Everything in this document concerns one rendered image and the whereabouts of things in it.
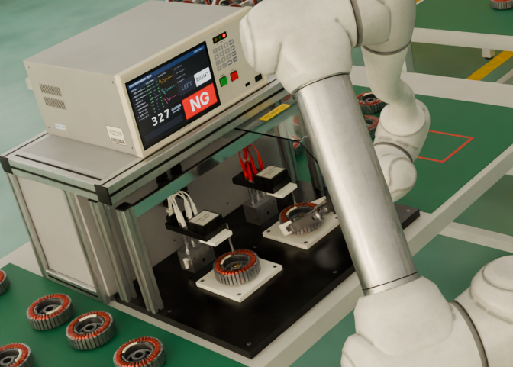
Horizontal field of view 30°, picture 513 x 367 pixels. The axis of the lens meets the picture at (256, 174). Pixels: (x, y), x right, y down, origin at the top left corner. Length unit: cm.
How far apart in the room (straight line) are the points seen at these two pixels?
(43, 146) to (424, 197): 98
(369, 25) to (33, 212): 114
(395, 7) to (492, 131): 118
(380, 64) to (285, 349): 66
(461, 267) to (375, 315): 199
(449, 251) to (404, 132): 155
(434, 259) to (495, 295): 202
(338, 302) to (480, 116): 96
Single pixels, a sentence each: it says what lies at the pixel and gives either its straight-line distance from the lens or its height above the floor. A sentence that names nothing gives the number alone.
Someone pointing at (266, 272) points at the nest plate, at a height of 78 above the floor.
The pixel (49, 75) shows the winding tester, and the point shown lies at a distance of 237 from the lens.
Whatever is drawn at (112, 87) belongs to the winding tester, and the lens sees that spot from 217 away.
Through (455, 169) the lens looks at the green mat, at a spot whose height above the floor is 75.
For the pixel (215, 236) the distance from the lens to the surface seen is 229.
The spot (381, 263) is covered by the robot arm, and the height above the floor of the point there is 111.
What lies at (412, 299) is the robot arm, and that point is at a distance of 161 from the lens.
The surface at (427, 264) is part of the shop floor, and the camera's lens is 363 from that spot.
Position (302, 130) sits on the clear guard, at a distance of 227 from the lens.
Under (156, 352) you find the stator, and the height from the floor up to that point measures 79.
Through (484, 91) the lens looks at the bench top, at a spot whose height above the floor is 75.
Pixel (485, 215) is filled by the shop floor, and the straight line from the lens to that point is 389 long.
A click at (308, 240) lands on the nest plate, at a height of 78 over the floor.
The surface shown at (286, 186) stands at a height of 88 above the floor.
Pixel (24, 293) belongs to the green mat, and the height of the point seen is 75.
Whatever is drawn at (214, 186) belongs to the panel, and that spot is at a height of 87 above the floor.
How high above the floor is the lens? 200
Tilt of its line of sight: 26 degrees down
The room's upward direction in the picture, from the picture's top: 13 degrees counter-clockwise
